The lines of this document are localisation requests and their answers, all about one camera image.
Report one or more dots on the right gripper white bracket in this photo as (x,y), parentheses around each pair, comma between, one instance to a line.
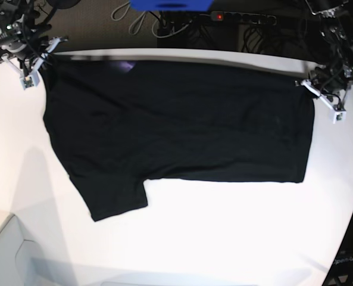
(28,67)

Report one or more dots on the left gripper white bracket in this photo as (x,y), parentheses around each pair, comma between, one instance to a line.
(331,88)

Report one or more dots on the black t-shirt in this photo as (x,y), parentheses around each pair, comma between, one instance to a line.
(112,130)

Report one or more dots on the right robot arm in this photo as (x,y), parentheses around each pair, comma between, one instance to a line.
(22,39)

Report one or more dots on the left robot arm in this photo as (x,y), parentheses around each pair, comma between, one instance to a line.
(336,28)

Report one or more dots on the blue box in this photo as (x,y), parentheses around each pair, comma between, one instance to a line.
(171,5)

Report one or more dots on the black power strip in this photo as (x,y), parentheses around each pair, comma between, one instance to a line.
(243,18)

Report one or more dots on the white tray corner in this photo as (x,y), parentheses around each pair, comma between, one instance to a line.
(23,262)

